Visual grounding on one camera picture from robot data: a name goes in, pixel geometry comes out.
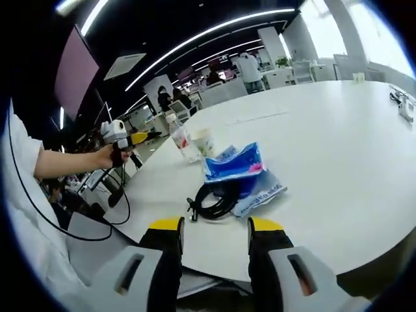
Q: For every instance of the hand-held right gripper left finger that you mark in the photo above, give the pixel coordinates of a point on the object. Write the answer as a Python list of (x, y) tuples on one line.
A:
[(165, 240)]

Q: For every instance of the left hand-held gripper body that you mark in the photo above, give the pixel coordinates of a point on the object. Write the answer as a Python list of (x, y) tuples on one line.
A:
[(113, 131)]

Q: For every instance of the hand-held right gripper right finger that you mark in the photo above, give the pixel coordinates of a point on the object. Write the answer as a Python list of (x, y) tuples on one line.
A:
[(269, 240)]

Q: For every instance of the clear plastic water bottle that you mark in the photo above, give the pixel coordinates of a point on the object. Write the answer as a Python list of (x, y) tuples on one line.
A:
[(182, 139)]

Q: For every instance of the clear packet with blue mask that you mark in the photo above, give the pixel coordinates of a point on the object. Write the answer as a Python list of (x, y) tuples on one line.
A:
[(263, 195)]

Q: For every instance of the white paper cup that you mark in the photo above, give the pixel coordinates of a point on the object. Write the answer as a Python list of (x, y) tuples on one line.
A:
[(204, 139)]

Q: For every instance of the blue flowered tissue pack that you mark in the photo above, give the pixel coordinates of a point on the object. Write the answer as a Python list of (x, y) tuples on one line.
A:
[(234, 162)]

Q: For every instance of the person's left hand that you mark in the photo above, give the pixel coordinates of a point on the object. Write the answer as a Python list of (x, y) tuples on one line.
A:
[(104, 159)]

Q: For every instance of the ceiling air vent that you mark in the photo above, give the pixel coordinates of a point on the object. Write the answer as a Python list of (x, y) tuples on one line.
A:
[(125, 65)]

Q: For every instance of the white round table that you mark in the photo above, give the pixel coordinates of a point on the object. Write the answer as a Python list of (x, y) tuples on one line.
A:
[(325, 162)]

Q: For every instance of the person's white shirt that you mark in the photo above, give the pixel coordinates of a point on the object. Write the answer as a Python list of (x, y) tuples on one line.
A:
[(26, 227)]

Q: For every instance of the green potted plant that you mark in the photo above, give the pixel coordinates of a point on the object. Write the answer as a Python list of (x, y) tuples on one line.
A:
[(282, 61)]

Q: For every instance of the small white cups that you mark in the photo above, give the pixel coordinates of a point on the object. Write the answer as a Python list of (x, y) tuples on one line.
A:
[(358, 76)]

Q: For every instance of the white spare gripper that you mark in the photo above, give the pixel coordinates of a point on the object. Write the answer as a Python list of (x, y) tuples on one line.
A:
[(404, 104)]

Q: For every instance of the dark wall screen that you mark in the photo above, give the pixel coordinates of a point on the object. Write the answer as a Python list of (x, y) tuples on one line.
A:
[(74, 74)]

